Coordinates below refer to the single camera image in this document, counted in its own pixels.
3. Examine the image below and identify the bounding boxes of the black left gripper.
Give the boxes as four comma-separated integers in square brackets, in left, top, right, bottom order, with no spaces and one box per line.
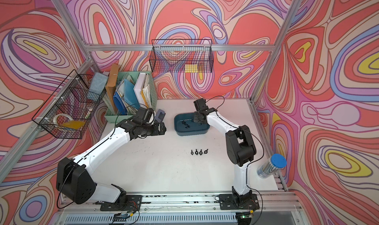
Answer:
[141,121,167,137]

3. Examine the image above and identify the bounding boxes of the dark teal storage box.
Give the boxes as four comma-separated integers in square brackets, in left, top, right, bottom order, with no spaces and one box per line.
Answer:
[174,112,210,136]

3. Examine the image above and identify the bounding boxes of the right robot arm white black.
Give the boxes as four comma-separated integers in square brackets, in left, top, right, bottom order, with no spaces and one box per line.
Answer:
[194,98,257,206]

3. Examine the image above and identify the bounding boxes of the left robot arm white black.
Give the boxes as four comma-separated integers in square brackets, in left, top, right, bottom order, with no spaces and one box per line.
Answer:
[56,106,166,206]

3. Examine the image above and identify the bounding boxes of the grey blue hole punch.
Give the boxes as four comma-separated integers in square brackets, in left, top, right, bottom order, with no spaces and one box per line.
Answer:
[155,109,165,123]

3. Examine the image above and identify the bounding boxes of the blue folder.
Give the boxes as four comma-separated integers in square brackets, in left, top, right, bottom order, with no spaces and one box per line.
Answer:
[113,79,140,115]

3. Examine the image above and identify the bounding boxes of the white binder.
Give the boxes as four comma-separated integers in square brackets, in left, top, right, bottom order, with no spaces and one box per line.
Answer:
[134,73,149,108]

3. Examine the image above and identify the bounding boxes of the green plastic file organizer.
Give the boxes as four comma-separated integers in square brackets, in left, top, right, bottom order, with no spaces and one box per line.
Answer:
[105,72,158,123]

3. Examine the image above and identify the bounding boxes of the yellow sticky note pad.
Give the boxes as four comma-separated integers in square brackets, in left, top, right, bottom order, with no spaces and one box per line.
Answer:
[185,64,198,73]

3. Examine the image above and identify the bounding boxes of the brown cardboard folder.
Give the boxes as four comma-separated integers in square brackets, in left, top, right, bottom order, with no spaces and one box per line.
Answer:
[106,64,119,114]

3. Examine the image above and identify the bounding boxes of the grey blue sponge pad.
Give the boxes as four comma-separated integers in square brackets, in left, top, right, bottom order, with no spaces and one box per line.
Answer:
[89,72,108,96]

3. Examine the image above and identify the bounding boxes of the yellow card in basket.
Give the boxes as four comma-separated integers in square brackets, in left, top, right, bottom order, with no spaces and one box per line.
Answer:
[60,120,85,130]

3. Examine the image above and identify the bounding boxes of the clear tube blue cap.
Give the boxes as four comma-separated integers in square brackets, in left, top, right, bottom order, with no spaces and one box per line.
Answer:
[257,153,287,179]

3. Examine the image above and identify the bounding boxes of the white tape roll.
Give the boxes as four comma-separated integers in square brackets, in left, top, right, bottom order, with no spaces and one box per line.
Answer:
[53,113,73,126]

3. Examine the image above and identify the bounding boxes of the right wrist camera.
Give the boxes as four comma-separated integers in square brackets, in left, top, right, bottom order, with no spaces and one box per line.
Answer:
[194,98,209,112]

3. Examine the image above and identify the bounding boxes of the black wire basket back wall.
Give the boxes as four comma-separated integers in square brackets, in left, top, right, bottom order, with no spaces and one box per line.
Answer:
[149,38,214,73]

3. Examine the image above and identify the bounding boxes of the black wire basket wall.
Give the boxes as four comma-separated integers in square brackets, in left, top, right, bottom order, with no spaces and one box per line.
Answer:
[149,38,214,73]
[32,70,106,139]

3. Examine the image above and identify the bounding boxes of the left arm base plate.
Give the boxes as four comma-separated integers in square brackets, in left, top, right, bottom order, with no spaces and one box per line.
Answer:
[100,195,143,212]

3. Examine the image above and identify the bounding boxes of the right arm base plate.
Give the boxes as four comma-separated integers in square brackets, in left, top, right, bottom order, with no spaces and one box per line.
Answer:
[217,193,260,211]

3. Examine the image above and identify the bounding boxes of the black wire basket left wall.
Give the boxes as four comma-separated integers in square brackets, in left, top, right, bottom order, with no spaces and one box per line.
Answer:
[32,70,106,139]

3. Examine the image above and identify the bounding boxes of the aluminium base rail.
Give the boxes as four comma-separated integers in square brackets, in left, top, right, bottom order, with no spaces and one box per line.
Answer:
[51,191,310,225]

